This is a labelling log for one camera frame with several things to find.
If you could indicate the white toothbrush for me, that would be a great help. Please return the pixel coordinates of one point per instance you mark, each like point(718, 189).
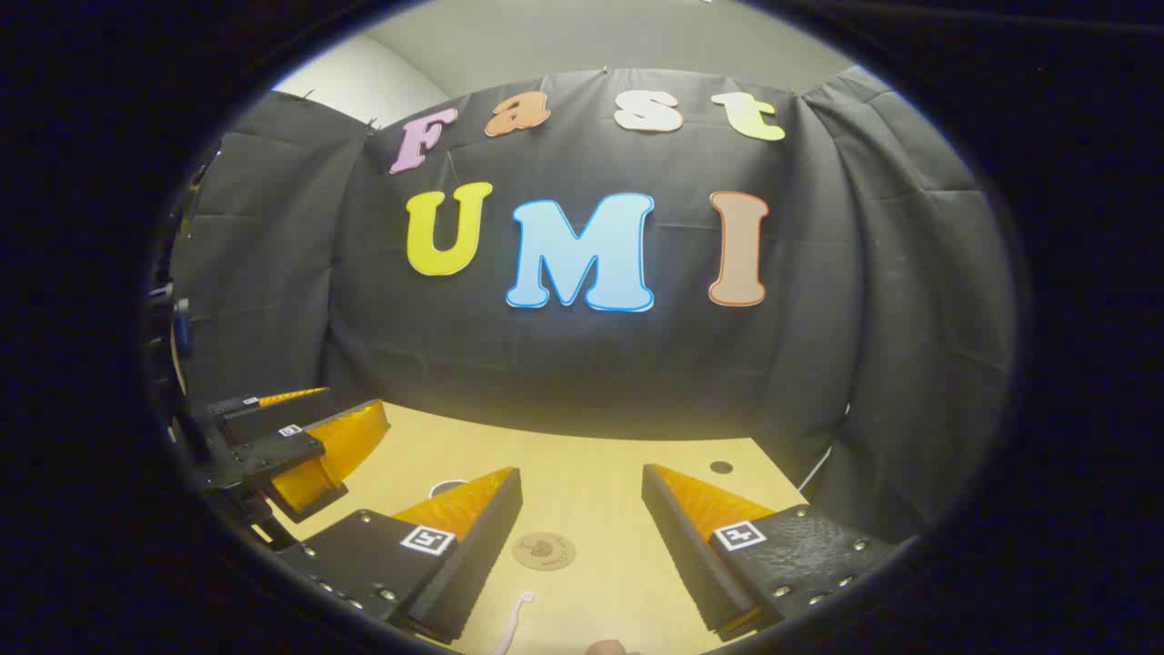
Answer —
point(515, 619)

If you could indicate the round wooden coaster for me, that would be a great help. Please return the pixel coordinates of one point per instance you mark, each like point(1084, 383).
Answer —
point(544, 551)

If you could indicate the light wooden desktop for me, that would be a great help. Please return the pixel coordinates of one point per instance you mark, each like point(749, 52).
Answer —
point(591, 482)

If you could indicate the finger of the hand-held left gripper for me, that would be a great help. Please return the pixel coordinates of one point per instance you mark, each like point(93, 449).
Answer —
point(273, 450)
point(238, 408)

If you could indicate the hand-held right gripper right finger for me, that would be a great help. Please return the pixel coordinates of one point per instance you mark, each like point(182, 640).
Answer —
point(682, 555)

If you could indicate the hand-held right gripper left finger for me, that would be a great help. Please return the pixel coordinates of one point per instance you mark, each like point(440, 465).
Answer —
point(482, 555)

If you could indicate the black backdrop cloth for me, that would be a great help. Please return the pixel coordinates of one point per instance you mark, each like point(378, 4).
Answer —
point(637, 364)

